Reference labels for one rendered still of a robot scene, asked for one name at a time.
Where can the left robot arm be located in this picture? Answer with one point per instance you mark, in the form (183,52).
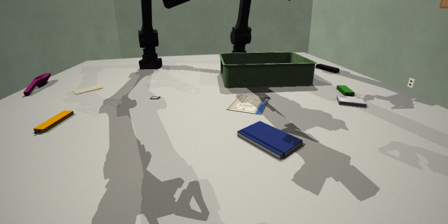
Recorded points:
(241,33)

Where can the blue notebook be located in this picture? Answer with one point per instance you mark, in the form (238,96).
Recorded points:
(270,139)

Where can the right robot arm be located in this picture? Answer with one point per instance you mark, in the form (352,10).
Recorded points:
(148,37)

